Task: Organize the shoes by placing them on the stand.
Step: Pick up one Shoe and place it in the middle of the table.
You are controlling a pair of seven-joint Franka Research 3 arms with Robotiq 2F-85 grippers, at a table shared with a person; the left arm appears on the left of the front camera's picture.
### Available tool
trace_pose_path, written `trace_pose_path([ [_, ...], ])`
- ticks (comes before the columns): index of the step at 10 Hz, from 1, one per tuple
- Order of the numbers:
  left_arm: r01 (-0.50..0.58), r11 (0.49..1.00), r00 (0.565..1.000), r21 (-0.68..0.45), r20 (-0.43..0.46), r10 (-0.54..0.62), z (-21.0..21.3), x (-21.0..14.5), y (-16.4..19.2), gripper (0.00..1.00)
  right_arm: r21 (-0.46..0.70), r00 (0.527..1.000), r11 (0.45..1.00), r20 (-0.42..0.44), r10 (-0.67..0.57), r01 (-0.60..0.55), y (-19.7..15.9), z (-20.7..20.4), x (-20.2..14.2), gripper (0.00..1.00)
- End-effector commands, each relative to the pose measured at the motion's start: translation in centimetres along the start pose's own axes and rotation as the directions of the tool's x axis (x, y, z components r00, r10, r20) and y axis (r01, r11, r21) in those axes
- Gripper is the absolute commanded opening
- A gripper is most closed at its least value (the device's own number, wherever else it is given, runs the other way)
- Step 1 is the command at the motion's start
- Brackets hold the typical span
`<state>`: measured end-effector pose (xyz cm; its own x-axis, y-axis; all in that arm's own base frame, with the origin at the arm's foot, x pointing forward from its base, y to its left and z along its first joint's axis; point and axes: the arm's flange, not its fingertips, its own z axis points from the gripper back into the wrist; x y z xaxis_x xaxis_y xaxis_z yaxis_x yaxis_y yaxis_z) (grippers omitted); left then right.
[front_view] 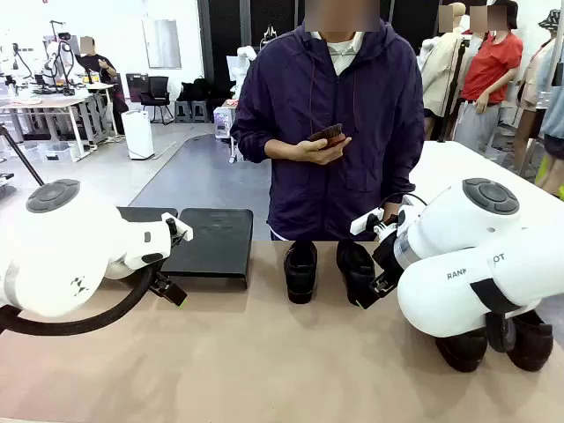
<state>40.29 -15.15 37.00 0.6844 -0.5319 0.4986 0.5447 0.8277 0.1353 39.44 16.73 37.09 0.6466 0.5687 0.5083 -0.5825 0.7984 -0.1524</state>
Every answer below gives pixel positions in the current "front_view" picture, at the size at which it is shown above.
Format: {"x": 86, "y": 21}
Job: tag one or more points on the black leather shoe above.
{"x": 462, "y": 354}
{"x": 531, "y": 348}
{"x": 352, "y": 264}
{"x": 300, "y": 286}

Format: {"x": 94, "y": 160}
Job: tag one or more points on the black bag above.
{"x": 194, "y": 90}

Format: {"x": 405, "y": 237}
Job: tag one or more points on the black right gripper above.
{"x": 388, "y": 257}

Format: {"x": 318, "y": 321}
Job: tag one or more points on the long work table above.
{"x": 44, "y": 102}

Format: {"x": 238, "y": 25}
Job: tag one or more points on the person's right forearm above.
{"x": 264, "y": 147}

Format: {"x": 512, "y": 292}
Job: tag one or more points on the mannequin in beige coat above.
{"x": 440, "y": 75}

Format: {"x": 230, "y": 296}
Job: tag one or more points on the clear storage box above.
{"x": 57, "y": 152}

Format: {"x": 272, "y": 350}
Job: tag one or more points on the person's right hand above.
{"x": 321, "y": 153}

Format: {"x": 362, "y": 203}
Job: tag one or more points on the gray stool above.
{"x": 199, "y": 110}
{"x": 183, "y": 110}

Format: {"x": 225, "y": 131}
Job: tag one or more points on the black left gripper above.
{"x": 161, "y": 275}

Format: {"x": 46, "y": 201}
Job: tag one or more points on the white air purifier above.
{"x": 137, "y": 134}

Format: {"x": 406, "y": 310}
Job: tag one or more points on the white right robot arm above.
{"x": 462, "y": 286}

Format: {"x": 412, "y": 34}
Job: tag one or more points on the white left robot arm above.
{"x": 66, "y": 238}

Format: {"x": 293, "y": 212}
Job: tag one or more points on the white computer case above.
{"x": 222, "y": 123}

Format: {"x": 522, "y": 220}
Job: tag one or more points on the black office chair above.
{"x": 156, "y": 88}

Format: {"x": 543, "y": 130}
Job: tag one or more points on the gray floor mat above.
{"x": 207, "y": 176}

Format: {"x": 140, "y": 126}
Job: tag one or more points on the black slanted tripod pole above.
{"x": 22, "y": 156}

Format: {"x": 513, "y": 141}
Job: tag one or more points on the person's left forearm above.
{"x": 403, "y": 185}

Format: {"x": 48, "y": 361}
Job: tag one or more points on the mannequin with bucket hat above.
{"x": 535, "y": 79}

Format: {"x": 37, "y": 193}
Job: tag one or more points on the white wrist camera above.
{"x": 365, "y": 221}
{"x": 178, "y": 227}

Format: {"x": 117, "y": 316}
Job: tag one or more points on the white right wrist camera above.
{"x": 365, "y": 221}

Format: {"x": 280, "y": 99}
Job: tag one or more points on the wooden shoe brush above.
{"x": 328, "y": 133}

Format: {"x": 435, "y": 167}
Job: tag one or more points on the small side table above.
{"x": 230, "y": 103}

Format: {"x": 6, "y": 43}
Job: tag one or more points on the white desk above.
{"x": 449, "y": 163}

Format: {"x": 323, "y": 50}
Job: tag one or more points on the person in purple jacket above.
{"x": 352, "y": 132}

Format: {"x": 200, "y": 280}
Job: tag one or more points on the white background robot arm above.
{"x": 244, "y": 53}

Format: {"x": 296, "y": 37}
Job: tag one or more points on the white wall panel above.
{"x": 161, "y": 44}

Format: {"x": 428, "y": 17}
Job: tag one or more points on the person's left hand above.
{"x": 391, "y": 216}

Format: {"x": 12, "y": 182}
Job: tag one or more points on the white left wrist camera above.
{"x": 178, "y": 227}

